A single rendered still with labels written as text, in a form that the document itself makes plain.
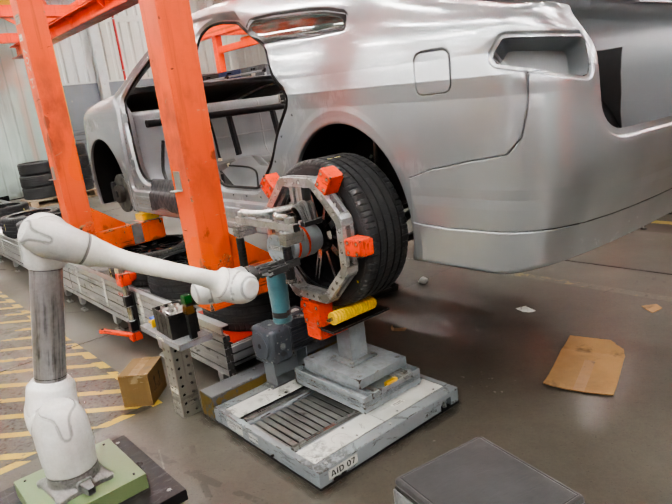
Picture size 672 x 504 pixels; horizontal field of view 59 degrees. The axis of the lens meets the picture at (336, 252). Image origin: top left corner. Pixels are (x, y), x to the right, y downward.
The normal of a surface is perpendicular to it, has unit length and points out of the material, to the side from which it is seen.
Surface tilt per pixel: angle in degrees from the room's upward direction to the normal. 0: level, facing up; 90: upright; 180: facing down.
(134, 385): 90
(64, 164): 90
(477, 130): 90
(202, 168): 90
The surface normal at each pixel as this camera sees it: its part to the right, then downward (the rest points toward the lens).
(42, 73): 0.65, 0.12
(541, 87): -0.19, 0.29
